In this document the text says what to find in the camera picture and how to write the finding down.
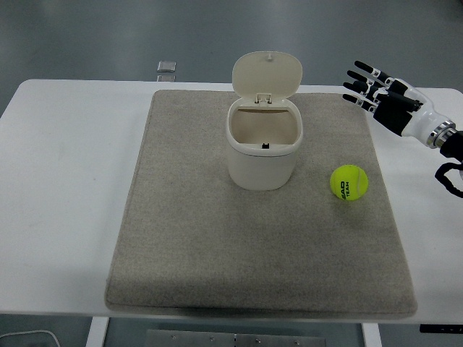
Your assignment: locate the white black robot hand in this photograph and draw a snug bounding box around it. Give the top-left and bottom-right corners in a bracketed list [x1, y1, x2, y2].
[342, 60, 454, 140]

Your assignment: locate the yellow tennis ball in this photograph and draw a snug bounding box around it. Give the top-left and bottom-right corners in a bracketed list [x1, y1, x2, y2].
[329, 164, 370, 201]

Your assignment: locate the cream lidded plastic bin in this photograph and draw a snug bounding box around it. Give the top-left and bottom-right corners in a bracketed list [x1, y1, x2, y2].
[226, 51, 303, 191]

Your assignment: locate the beige fabric table mat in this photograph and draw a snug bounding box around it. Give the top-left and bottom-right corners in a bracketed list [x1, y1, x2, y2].
[104, 89, 418, 320]

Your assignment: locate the black table control panel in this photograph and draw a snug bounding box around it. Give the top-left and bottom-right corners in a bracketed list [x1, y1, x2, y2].
[419, 324, 463, 334]

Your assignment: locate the white table leg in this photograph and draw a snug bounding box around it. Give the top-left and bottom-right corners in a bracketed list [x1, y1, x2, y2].
[86, 317, 109, 347]
[361, 322, 381, 347]

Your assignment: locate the white cable on floor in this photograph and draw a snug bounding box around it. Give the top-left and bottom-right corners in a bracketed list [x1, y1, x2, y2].
[0, 329, 61, 347]

